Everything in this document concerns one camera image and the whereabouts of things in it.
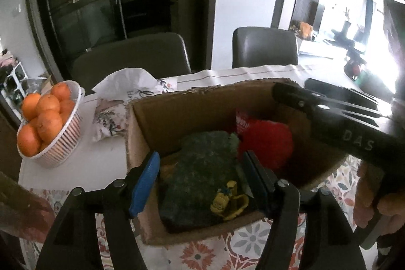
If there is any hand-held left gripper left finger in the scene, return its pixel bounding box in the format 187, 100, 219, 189
35, 151, 161, 270

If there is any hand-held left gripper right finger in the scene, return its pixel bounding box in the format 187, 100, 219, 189
242, 150, 368, 270

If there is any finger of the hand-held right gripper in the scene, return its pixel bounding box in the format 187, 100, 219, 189
305, 78, 396, 103
272, 82, 380, 128

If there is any red and green plush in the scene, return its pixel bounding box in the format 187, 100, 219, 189
228, 120, 294, 171

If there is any yellow cartoon toy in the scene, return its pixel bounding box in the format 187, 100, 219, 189
210, 180, 249, 220

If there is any red snack packet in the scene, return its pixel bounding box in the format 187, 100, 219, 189
235, 110, 254, 134

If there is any dark green plush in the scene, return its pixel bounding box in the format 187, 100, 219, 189
158, 130, 250, 229

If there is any brown cardboard box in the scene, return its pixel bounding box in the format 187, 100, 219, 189
126, 78, 349, 246

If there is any person's right hand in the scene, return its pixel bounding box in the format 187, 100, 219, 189
353, 161, 405, 236

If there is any small red object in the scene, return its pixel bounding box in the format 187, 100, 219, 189
344, 59, 363, 81

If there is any dark grey chair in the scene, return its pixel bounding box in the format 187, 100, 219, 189
72, 33, 192, 82
232, 26, 299, 69

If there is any floral fabric tissue box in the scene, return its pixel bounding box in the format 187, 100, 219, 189
92, 78, 178, 142

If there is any white slatted basket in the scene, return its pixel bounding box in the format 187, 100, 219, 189
16, 81, 85, 168

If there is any white tissue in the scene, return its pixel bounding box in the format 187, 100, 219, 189
92, 68, 157, 100

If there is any pile of oranges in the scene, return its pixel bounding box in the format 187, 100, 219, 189
17, 83, 75, 157

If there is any brown blurry object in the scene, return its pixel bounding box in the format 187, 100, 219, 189
0, 172, 56, 239

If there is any white shoe rack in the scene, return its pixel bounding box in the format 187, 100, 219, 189
0, 49, 32, 106

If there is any dark glass cabinet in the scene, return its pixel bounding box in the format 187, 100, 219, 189
25, 0, 219, 74

